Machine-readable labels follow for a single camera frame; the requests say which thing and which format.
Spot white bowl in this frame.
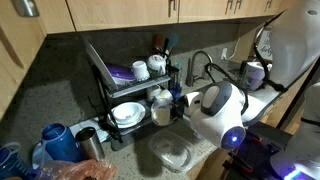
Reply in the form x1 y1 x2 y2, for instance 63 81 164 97
111 101 143 123

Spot blue dish soap bottle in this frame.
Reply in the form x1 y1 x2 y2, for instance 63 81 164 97
172 61 184 101

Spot black clamp with red handle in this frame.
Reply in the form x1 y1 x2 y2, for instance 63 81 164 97
247 132 264 145
222 151 254 175

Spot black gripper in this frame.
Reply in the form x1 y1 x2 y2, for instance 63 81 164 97
170 95 188 123

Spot white wall outlet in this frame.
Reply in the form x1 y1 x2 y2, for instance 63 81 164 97
220 47 229 61

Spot blue measuring pitcher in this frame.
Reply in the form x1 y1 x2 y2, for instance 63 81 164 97
0 142 34 180

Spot wooden side cabinet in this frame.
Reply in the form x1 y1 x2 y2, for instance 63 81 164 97
0 0 46 118

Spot purple bowl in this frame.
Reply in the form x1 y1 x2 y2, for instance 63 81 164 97
105 64 136 86

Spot wide silver cabinet handle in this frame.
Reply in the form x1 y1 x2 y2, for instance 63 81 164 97
11 0 40 18

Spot blue plastic jug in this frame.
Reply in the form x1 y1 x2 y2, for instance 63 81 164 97
39 123 84 164

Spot stainless steel tumbler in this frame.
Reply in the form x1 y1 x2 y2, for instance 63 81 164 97
75 126 106 162

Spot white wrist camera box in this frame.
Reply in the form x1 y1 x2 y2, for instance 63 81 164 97
184 91 205 117

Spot red spatula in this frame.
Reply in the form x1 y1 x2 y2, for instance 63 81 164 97
153 34 166 54

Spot dark robot mount platform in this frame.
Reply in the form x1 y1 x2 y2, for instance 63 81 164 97
223 121 294 180

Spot curved metal faucet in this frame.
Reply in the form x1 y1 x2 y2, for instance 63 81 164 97
184 50 214 88

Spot orange plastic bag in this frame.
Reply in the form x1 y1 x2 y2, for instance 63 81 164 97
34 159 118 180

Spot white paper sheet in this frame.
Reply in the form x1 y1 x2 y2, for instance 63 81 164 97
69 118 111 144

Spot black kitchen utensil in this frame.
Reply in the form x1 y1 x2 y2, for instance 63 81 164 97
162 37 170 60

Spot rectangular clear plastic container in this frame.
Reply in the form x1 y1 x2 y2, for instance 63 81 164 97
148 129 198 174

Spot black utensil holder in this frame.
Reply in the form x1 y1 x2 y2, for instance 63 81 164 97
165 64 178 96

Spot white mug with red print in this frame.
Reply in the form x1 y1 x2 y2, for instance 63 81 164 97
146 54 167 76

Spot black two-tier dish rack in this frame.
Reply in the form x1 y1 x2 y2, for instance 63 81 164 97
89 63 181 153

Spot teal spatula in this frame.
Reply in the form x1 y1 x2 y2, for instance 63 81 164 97
165 33 179 58

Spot white power cord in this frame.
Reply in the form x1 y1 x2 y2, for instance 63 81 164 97
226 34 242 62

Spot wooden upper cabinets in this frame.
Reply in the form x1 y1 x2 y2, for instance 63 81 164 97
33 0 294 34

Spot white cutting board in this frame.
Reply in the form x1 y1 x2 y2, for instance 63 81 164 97
83 41 119 93

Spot water filter pitcher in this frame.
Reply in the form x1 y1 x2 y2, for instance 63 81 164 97
239 60 272 91

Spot stacked white plates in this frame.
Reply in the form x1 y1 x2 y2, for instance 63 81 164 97
109 103 147 130

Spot plain white mug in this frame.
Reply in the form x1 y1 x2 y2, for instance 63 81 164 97
154 89 174 101
146 84 162 102
130 60 150 82

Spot clear glass bowl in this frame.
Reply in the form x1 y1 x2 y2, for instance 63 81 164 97
150 97 178 127

